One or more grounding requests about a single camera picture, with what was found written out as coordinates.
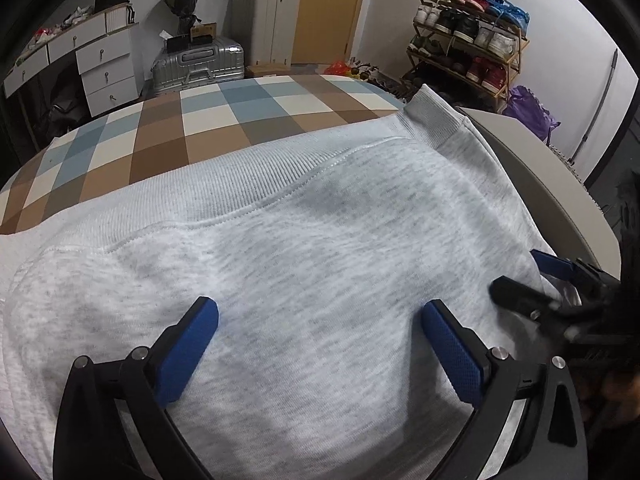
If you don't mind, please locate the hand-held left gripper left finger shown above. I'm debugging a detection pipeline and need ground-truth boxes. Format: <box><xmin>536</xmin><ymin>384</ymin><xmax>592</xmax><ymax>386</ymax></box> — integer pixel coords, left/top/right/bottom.
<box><xmin>52</xmin><ymin>296</ymin><xmax>221</xmax><ymax>480</ymax></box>

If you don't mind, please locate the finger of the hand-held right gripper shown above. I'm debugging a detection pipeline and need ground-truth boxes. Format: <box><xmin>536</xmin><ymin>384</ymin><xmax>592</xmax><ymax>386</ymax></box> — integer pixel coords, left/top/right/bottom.
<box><xmin>530</xmin><ymin>249</ymin><xmax>602</xmax><ymax>287</ymax></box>
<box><xmin>491</xmin><ymin>275</ymin><xmax>567</xmax><ymax>324</ymax></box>

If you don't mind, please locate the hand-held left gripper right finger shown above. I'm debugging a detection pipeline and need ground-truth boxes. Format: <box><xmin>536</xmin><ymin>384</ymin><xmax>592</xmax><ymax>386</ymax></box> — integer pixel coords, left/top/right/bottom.
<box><xmin>420</xmin><ymin>299</ymin><xmax>588</xmax><ymax>480</ymax></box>

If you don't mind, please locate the light grey sweatshirt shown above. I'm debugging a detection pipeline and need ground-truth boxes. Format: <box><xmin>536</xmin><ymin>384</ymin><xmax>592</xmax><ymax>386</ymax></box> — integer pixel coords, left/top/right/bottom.
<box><xmin>0</xmin><ymin>84</ymin><xmax>586</xmax><ymax>480</ymax></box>

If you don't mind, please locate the beige padded headboard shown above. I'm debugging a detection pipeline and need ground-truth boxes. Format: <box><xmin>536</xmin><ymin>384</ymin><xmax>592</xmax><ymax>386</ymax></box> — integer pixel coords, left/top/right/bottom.
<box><xmin>457</xmin><ymin>105</ymin><xmax>623</xmax><ymax>281</ymax></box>

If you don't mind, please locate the purple plastic bag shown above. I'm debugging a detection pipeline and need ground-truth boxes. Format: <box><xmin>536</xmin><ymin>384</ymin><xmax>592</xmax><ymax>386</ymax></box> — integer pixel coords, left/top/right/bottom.
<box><xmin>502</xmin><ymin>85</ymin><xmax>561</xmax><ymax>142</ymax></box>

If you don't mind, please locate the checkered bed sheet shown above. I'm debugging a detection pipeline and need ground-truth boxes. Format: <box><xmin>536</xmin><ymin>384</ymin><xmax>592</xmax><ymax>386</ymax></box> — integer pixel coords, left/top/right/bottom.
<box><xmin>0</xmin><ymin>74</ymin><xmax>406</xmax><ymax>236</ymax></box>

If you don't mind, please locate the wooden shoe rack with shoes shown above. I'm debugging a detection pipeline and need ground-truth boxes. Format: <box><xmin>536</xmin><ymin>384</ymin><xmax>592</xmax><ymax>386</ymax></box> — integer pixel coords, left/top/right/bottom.
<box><xmin>405</xmin><ymin>0</ymin><xmax>531</xmax><ymax>111</ymax></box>

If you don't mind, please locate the pile of shoes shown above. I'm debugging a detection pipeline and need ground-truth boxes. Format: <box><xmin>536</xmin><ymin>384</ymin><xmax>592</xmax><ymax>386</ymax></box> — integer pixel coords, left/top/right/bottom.
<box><xmin>350</xmin><ymin>57</ymin><xmax>416</xmax><ymax>96</ymax></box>

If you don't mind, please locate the silver ribbed suitcase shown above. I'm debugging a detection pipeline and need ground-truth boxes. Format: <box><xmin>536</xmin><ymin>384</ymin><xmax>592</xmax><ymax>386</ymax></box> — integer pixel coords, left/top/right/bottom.
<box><xmin>152</xmin><ymin>40</ymin><xmax>246</xmax><ymax>96</ymax></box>

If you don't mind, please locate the flat cardboard box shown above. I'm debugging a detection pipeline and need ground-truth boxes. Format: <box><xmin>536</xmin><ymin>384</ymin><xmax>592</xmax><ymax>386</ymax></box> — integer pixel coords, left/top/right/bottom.
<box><xmin>245</xmin><ymin>64</ymin><xmax>291</xmax><ymax>78</ymax></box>

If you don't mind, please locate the white drawer desk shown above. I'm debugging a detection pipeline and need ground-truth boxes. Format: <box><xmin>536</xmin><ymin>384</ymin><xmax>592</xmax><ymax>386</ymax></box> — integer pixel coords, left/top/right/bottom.
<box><xmin>2</xmin><ymin>5</ymin><xmax>143</xmax><ymax>116</ymax></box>

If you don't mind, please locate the wooden door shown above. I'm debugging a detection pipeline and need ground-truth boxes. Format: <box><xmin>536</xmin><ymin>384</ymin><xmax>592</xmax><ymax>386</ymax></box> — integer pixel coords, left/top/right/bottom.
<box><xmin>290</xmin><ymin>0</ymin><xmax>373</xmax><ymax>66</ymax></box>

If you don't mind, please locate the beige hard suitcase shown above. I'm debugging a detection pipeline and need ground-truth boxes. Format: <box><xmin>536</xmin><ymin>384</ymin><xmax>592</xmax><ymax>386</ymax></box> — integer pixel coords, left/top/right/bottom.
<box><xmin>230</xmin><ymin>0</ymin><xmax>303</xmax><ymax>68</ymax></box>

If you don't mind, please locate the dark wrapped flower bouquet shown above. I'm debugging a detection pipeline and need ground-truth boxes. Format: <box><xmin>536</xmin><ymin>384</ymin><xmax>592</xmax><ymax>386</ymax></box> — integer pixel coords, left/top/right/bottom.
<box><xmin>156</xmin><ymin>0</ymin><xmax>201</xmax><ymax>36</ymax></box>

